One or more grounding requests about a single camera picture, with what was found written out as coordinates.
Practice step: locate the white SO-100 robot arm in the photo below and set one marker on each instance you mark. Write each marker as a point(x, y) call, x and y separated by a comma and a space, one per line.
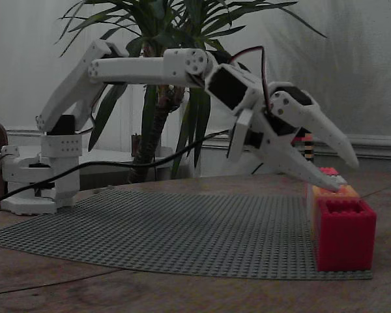
point(130, 70)

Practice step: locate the striped Lego brick tower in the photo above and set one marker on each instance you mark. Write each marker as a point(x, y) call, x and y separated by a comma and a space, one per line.
point(309, 146)

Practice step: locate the red lego box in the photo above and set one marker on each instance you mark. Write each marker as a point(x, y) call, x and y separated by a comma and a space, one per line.
point(329, 170)
point(345, 241)

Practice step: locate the grey lego box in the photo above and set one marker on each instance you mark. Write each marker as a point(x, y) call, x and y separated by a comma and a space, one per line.
point(340, 179)

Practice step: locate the orange lego box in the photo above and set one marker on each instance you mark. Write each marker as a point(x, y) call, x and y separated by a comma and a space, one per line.
point(348, 192)

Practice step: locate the dark rectangular block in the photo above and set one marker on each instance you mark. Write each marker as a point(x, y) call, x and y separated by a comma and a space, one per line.
point(135, 145)

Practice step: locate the grey Lego baseplate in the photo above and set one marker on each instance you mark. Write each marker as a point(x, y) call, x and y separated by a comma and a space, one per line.
point(150, 228)

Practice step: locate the green palm house plant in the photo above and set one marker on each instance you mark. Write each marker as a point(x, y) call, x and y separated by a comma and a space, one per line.
point(150, 130)

